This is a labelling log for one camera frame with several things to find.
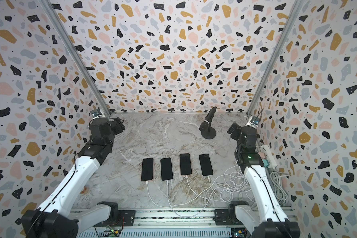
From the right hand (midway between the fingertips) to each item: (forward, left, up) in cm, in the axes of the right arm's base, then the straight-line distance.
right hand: (241, 126), depth 77 cm
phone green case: (-12, +41, -27) cm, 51 cm away
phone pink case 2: (-9, +30, -29) cm, 43 cm away
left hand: (-1, +65, +4) cm, 65 cm away
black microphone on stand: (+17, +14, -27) cm, 35 cm away
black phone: (-9, +17, -27) cm, 33 cm away
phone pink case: (-13, +53, -27) cm, 61 cm away
